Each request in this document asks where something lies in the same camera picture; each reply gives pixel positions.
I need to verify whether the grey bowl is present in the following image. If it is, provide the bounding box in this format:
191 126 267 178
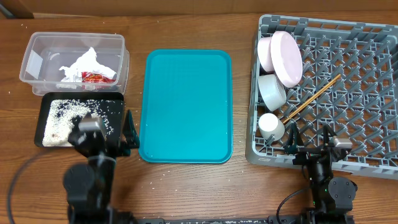
258 74 287 111

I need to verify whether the clear plastic bin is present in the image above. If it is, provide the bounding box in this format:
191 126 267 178
19 32 129 96

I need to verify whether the wooden chopstick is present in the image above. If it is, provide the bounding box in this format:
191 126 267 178
282 74 341 124

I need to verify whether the white rice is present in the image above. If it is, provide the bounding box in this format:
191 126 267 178
42 100 124 147

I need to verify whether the white napkin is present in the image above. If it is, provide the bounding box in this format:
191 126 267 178
59 47 117 90

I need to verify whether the teal serving tray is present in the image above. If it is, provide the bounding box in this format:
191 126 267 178
139 49 233 164

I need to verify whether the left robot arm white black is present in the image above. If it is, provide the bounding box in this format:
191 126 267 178
63 111 140 224

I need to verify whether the large white plate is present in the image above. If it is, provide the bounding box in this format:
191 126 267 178
271 31 303 88

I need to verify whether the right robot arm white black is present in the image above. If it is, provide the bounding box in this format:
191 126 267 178
275 124 358 224

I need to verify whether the white cup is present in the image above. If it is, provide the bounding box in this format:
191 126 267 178
258 113 285 141

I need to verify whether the red snack wrapper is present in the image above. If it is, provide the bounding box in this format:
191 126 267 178
81 72 116 83

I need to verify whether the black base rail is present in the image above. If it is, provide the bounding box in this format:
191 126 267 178
137 215 355 224

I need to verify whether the black plastic tray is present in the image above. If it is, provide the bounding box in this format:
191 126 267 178
34 92 124 148

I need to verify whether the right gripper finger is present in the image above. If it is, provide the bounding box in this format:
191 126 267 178
322 124 336 152
284 123 303 154

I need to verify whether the small white plate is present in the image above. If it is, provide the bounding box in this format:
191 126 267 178
257 37 274 73

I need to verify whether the grey dishwasher rack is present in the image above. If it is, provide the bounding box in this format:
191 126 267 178
254 14 397 179

